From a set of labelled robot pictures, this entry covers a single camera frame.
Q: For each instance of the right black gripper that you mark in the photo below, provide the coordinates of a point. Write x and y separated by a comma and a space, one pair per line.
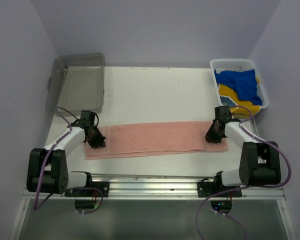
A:
212, 139

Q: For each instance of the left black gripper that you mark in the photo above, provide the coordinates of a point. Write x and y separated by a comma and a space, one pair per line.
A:
99, 142

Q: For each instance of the pink towel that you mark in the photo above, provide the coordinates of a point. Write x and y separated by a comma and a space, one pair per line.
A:
154, 139

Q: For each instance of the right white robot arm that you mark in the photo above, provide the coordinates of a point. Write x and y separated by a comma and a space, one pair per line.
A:
259, 163

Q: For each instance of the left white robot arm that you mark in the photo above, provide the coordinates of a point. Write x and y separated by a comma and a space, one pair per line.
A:
48, 166

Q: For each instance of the yellow towel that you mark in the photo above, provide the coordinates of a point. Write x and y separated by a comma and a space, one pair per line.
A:
228, 97

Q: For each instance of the grey transparent plastic bin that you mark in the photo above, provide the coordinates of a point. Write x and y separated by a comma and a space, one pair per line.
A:
77, 83

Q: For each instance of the blue towel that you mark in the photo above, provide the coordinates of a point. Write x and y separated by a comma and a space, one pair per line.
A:
241, 86

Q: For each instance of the white plastic basket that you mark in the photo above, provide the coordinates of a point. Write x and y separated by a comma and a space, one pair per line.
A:
238, 65

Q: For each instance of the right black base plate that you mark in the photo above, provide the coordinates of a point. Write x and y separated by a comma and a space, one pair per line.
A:
208, 186

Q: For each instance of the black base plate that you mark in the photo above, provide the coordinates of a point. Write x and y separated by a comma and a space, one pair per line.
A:
208, 186
97, 189

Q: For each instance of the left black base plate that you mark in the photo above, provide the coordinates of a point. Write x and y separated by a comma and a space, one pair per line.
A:
97, 189

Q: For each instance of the aluminium mounting rail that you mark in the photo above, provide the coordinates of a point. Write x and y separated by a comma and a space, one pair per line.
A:
168, 177

